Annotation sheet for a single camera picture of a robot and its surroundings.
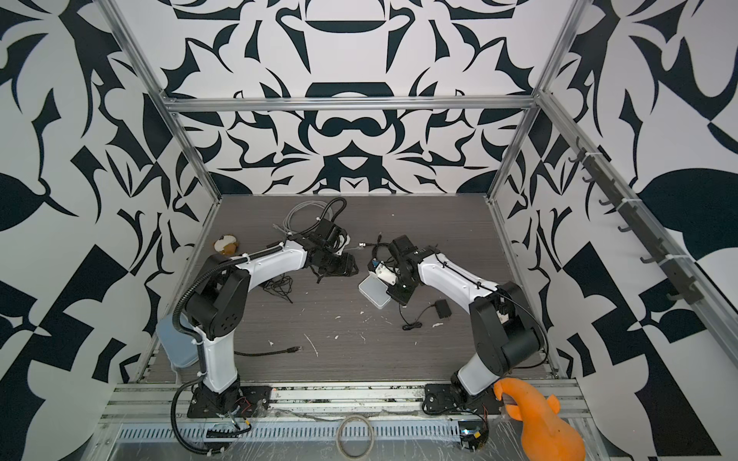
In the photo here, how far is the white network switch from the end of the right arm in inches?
5.0

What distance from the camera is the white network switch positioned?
0.91 meters

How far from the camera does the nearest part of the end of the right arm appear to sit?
65 centimetres
